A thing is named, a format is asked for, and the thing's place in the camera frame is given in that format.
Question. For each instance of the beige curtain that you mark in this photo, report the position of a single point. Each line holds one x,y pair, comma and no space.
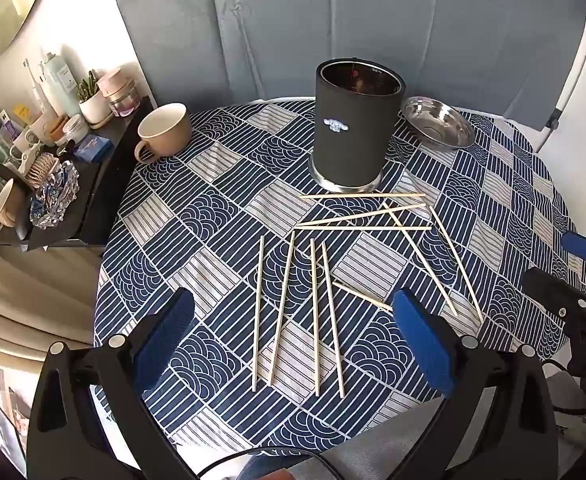
23,290

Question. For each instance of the black clip on board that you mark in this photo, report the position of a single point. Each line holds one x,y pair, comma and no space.
553,121

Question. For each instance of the grey backdrop cloth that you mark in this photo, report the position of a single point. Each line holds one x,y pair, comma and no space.
273,35

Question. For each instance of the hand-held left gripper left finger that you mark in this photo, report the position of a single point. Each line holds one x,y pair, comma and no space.
165,345

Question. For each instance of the white cream jar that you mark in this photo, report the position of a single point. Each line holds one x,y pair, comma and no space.
75,130

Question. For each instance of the succulent in white pot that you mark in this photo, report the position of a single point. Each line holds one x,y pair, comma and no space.
95,107

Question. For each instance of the yellow packet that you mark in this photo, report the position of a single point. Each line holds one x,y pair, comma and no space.
21,112

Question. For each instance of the pink lidded glass jar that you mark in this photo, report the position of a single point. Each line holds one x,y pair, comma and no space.
120,97

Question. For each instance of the black side table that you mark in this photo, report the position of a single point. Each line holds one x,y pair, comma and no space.
103,195

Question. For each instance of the blue white patterned tablecloth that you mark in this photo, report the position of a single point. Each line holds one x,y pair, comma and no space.
213,175

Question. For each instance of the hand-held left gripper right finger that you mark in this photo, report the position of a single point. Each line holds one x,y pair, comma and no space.
423,345

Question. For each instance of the small blue box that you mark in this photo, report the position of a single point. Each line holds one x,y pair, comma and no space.
93,149

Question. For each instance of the white electric toothbrush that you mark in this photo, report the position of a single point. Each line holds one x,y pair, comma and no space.
35,92

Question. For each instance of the person's grey clothing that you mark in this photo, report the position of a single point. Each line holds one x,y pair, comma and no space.
363,462

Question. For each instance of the bunch of wooden chopsticks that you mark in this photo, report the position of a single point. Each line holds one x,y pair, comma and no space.
363,228

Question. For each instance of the black cylindrical utensil holder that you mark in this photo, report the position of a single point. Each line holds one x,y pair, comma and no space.
348,150

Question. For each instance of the white printed mug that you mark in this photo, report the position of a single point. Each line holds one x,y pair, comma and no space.
25,142

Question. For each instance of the beige ceramic mug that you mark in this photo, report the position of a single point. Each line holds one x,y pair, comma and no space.
168,135

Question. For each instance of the stainless steel bowl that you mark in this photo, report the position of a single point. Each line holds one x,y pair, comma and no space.
438,125

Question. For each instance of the small beige cup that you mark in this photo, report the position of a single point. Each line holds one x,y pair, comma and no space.
10,207

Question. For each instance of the crinkled foil dish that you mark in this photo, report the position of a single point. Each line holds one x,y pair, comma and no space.
55,200

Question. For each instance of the pale green pump bottle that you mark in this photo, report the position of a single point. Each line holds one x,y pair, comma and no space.
58,85

